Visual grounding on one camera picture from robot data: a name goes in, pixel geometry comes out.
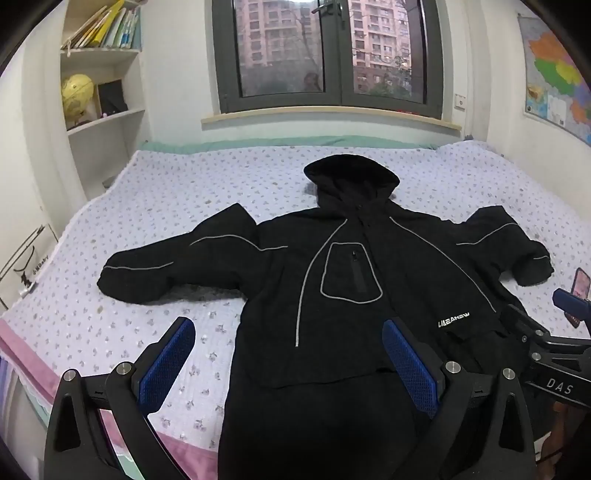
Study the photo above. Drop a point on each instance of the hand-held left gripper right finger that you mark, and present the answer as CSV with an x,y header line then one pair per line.
x,y
411,369

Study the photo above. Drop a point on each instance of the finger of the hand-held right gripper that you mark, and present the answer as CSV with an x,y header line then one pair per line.
x,y
526,330
575,309

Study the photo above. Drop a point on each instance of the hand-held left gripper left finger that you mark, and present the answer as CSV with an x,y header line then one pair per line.
x,y
166,364

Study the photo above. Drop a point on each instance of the black hooded jacket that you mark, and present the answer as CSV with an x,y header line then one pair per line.
x,y
277,323

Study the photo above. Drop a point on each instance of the pink phone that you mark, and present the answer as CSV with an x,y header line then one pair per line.
x,y
582,282

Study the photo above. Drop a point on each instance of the pink bed sheet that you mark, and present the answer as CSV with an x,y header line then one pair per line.
x,y
184,450

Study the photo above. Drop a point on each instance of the white floral quilt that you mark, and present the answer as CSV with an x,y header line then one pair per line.
x,y
161,207

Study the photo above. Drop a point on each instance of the white drawing board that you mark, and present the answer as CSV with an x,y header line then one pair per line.
x,y
23,263

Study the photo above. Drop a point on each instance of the wooden window sill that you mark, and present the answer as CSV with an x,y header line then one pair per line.
x,y
323,121

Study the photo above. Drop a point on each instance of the yellow globe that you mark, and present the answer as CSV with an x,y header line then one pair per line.
x,y
76,94

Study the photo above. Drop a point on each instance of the white bookshelf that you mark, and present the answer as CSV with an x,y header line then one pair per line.
x,y
115,53

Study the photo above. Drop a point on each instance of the dark framed window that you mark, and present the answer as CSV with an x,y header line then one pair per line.
x,y
332,55

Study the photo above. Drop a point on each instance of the row of books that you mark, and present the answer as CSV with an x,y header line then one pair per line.
x,y
111,27

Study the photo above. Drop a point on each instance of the white wall switch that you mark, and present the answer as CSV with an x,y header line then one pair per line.
x,y
460,101

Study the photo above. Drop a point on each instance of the colourful wall map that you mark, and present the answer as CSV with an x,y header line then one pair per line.
x,y
554,69

